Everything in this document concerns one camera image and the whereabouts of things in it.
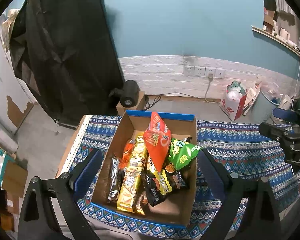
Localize cardboard pieces by bin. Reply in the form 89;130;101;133
242;77;262;116

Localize orange red snack bag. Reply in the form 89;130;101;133
119;139;136;170

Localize black covered cabinet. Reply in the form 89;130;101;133
10;0;124;125

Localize white wall socket strip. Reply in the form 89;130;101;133
183;66;225;79

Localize wall shelf with items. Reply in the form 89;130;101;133
251;0;300;67

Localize gold chip packet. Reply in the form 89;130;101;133
116;133;147;213
133;191;148;216

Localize grey plug and cable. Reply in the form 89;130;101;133
142;73;222;111

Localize white electric kettle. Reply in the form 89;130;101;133
279;94;292;110

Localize black yellow snack bag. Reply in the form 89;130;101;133
141;159;189;207

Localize black round speaker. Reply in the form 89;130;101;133
109;80;140;108

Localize green peanut snack bag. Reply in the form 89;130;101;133
168;138;201;170

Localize blue patterned tablecloth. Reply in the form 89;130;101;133
59;115;300;239

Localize silver foil snack bag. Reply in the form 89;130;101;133
107;157;125;202

